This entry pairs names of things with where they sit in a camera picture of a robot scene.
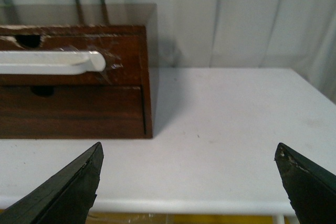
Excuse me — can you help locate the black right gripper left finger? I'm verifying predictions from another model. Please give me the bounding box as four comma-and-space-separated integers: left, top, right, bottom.
1, 142, 104, 223

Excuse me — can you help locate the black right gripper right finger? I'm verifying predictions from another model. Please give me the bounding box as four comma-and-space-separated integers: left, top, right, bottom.
275, 143, 335, 223

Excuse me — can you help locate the white metal drawer handle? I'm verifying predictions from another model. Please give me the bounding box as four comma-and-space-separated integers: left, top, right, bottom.
1, 51, 106, 75

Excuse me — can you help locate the brown wooden drawer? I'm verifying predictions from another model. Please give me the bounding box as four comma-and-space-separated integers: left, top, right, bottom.
1, 86, 146, 139
1, 35, 142, 86

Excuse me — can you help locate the brown wooden drawer cabinet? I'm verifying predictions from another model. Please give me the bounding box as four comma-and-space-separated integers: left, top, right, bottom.
0, 3, 159, 140

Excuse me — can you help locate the clear adhesive tape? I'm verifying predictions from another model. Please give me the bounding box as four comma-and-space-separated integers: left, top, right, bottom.
55, 46, 124, 85

